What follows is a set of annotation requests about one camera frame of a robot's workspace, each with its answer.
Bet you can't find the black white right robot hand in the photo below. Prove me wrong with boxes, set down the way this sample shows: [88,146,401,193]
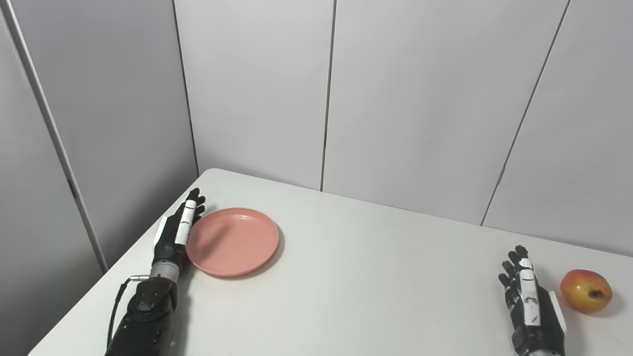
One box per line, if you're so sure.
[498,245,568,356]

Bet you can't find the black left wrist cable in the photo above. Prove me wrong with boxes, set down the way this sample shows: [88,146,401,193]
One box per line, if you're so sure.
[106,274,151,350]

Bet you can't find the red yellow apple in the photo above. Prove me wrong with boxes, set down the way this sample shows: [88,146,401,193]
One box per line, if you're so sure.
[560,269,613,314]

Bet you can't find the pink round plate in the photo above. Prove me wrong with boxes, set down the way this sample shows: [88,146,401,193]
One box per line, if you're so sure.
[185,207,280,277]

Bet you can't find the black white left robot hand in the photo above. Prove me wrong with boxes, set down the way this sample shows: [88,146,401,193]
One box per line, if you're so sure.
[153,187,206,272]

